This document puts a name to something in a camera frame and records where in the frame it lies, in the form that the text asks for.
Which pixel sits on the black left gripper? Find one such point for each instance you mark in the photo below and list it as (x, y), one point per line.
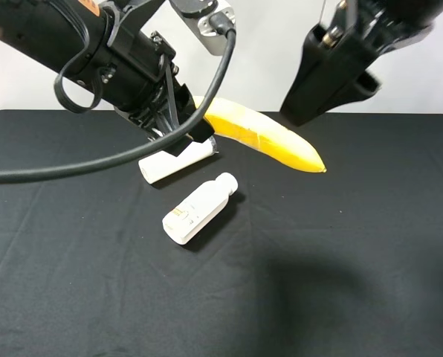
(147, 94)

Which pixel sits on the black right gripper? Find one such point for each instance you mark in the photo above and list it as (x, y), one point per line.
(333, 69)

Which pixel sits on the yellow banana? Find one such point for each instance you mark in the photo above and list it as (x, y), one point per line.
(263, 134)

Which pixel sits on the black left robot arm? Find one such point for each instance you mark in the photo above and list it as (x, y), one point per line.
(99, 52)

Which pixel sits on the white cylinder tube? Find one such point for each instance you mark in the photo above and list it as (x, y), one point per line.
(160, 165)

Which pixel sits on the white plastic bottle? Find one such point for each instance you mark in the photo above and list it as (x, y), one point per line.
(184, 221)

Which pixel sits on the black tablecloth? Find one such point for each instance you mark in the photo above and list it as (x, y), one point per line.
(345, 263)

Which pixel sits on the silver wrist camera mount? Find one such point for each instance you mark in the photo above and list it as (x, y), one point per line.
(196, 16)

